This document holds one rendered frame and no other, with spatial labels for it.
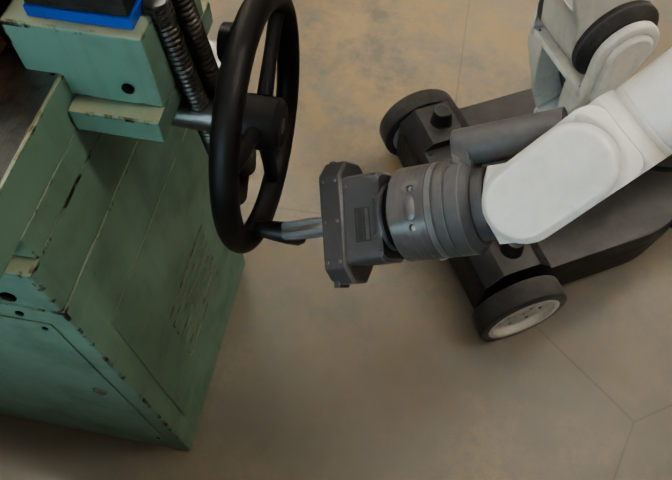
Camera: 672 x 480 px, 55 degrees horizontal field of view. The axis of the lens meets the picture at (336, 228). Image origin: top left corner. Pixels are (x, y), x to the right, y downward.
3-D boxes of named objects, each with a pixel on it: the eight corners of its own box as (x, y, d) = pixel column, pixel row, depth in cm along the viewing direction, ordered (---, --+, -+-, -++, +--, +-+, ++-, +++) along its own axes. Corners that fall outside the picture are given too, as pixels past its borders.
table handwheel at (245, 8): (276, -60, 55) (320, 24, 84) (54, -86, 57) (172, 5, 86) (229, 273, 58) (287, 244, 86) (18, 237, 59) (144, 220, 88)
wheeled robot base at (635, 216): (606, 89, 178) (658, -11, 149) (723, 246, 153) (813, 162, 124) (389, 152, 167) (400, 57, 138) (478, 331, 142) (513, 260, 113)
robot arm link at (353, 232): (365, 287, 68) (474, 278, 62) (315, 289, 60) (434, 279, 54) (357, 169, 70) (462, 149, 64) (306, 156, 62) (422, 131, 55)
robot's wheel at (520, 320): (460, 330, 144) (538, 305, 149) (469, 351, 142) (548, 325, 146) (483, 290, 127) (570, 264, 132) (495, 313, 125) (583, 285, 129)
